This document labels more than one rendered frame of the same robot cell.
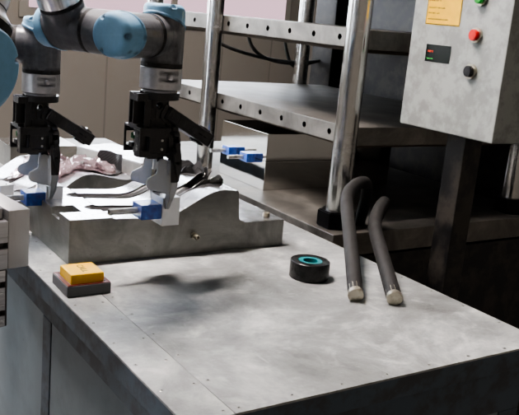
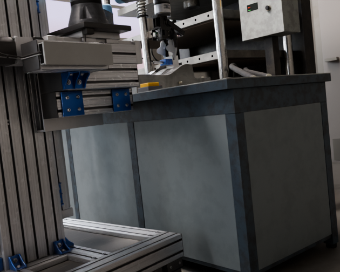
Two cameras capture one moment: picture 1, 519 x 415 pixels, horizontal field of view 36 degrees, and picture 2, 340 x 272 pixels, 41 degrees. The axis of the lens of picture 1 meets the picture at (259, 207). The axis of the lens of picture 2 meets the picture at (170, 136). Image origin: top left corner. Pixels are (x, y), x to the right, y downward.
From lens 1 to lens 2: 1.00 m
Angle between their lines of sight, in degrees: 12
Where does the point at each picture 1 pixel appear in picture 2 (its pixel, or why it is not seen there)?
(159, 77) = (163, 6)
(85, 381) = (159, 128)
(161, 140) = (168, 31)
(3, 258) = (135, 59)
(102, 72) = not seen: hidden behind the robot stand
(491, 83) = (277, 8)
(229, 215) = (190, 74)
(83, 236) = (141, 81)
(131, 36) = not seen: outside the picture
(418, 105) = (249, 31)
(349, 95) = (220, 33)
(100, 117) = not seen: hidden behind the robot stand
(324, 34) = (201, 18)
